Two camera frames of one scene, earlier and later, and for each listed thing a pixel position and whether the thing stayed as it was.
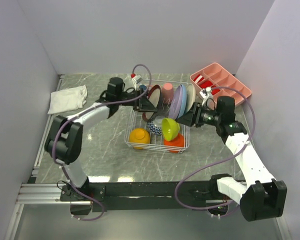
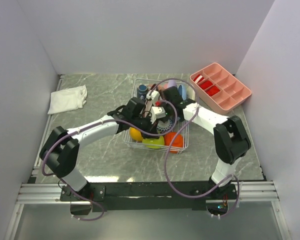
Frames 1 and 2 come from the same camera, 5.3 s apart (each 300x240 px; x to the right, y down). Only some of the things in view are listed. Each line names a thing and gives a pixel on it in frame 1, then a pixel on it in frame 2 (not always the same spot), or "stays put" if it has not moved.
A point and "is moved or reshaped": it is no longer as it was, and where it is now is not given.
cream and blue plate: x=190 y=97 stays put
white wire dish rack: x=160 y=130 stays put
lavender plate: x=176 y=103 is moved or reshaped
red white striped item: x=198 y=78 stays put
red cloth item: x=206 y=84 stays put
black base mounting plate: x=107 y=196 stays put
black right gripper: x=193 y=117 → x=167 y=118
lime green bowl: x=170 y=128 is moved or reshaped
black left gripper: x=143 y=104 → x=152 y=127
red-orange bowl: x=174 y=145 stays put
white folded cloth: x=67 y=99 stays put
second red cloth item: x=214 y=90 stays put
